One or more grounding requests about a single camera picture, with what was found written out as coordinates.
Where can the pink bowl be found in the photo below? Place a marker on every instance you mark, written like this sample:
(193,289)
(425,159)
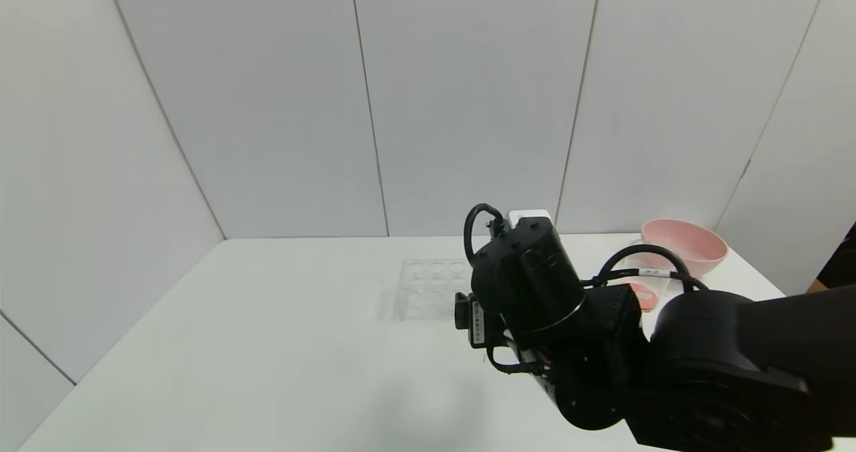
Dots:
(689,238)

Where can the dark background object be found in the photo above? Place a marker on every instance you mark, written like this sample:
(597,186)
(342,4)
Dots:
(844,265)

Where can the clear glass beaker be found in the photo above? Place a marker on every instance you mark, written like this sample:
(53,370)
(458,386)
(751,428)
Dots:
(652,259)

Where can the clear acrylic test tube rack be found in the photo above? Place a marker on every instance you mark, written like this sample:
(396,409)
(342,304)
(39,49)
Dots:
(428,288)

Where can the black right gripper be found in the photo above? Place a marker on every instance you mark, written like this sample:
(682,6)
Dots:
(477,320)

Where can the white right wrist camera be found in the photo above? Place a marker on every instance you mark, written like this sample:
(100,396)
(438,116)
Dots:
(531,214)

